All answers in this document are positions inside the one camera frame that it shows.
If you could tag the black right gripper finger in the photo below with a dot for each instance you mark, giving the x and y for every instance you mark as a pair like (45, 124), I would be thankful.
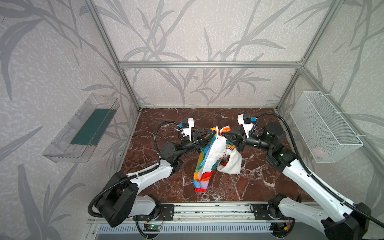
(227, 133)
(233, 142)

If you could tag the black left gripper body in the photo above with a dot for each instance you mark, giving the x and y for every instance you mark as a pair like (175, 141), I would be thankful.
(195, 138)

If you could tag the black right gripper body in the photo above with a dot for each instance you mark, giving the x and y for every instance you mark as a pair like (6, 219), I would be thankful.
(240, 139)

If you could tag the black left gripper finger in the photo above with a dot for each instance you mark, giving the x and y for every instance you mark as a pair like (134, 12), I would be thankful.
(206, 133)
(206, 139)

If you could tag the rainbow striped child jacket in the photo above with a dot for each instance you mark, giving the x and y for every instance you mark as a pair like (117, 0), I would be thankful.
(219, 155)

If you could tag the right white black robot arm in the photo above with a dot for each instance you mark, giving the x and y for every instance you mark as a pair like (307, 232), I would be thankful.
(338, 218)

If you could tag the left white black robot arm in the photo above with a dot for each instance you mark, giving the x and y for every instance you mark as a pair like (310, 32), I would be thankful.
(120, 197)

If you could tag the green circuit board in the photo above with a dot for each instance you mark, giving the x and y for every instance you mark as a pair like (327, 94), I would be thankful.
(152, 227)

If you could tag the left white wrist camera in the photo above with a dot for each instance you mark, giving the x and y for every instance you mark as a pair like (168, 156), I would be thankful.
(185, 129)

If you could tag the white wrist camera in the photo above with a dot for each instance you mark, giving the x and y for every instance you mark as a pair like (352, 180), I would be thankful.
(185, 129)
(247, 122)

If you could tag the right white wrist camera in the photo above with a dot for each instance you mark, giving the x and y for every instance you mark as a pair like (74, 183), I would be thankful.
(247, 122)

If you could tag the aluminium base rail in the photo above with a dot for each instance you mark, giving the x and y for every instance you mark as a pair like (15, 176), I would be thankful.
(198, 212)

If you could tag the right black mount plate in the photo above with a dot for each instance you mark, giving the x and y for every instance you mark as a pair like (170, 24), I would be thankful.
(263, 212)

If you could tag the black mount plate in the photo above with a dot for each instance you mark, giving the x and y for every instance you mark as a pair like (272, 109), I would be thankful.
(162, 212)
(263, 212)

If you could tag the left black mount plate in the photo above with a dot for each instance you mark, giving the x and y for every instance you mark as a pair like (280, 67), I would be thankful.
(162, 212)

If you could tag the white wire mesh basket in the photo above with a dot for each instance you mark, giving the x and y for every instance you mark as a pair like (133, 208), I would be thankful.
(325, 131)

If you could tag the aluminium frame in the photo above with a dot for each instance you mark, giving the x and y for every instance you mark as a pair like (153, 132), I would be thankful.
(372, 143)

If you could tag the clear plastic wall tray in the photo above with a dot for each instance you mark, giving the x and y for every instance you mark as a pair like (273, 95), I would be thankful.
(79, 138)

